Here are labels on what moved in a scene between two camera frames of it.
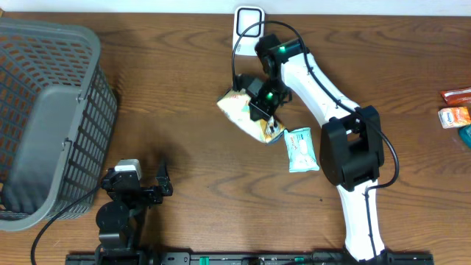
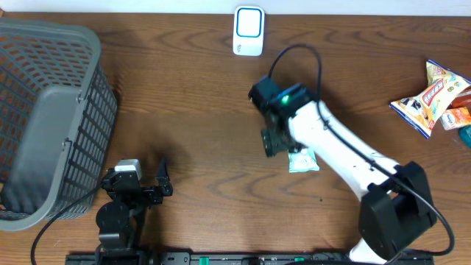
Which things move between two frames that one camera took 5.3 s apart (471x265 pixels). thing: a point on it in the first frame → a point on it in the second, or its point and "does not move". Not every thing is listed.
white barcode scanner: (249, 26) does not move
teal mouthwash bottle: (465, 132) does not move
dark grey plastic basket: (58, 111) does not move
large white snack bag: (236, 104) → (421, 110)
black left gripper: (155, 196) does not move
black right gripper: (263, 111) → (272, 144)
